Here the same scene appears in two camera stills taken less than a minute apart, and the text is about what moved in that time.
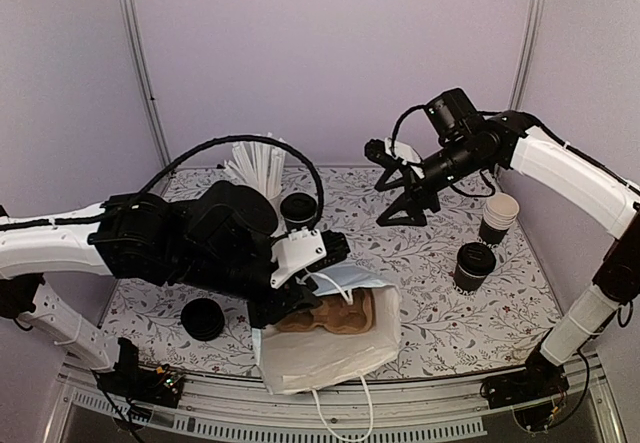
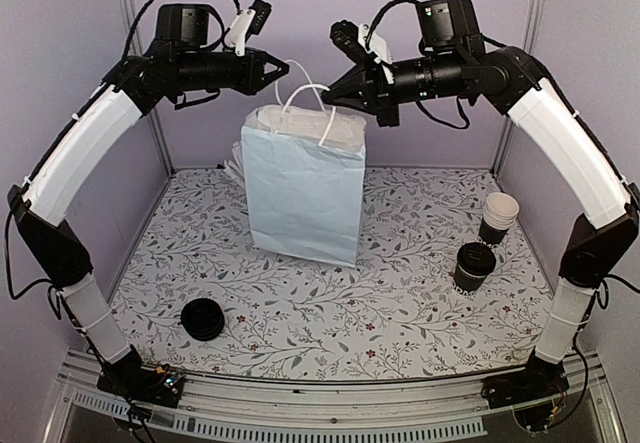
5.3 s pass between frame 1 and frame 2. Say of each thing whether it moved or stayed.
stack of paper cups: stayed
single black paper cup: stayed
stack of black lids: stayed
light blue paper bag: moved
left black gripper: moved
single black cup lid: stayed
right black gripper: moved
